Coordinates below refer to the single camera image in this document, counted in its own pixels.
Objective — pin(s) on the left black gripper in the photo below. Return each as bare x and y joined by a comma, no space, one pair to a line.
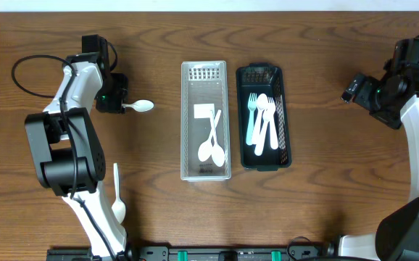
115,100

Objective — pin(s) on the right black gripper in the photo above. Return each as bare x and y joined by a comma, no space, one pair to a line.
393,119

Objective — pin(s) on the white plastic spoon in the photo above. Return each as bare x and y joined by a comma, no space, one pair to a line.
261,105
205,149
218,154
141,105
118,206

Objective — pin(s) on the white plastic fork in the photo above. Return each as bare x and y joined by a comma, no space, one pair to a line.
261,140
273,132

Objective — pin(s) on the black plastic basket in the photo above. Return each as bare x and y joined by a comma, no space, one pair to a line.
263,78

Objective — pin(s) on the pale green plastic fork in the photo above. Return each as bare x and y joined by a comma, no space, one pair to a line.
252,105

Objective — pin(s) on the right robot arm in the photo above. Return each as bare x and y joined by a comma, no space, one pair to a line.
394,101

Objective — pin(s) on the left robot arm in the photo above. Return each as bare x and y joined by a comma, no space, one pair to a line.
68,156

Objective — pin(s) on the clear plastic basket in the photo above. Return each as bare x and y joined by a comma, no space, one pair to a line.
203,82

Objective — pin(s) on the white label sticker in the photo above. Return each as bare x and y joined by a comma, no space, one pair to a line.
204,111

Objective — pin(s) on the black mounting rail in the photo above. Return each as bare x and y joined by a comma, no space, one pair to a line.
294,252

